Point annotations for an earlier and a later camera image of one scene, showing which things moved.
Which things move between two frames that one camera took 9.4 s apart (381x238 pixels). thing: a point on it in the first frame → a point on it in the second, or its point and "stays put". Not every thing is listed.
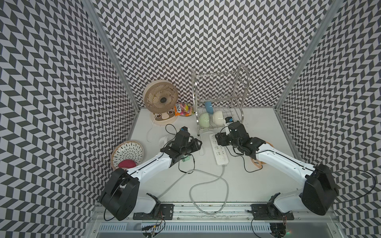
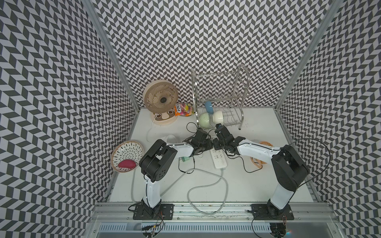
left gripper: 195,145 → 209,146
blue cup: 209,107 stays put
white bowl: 218,118 stays put
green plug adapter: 188,158 stays put
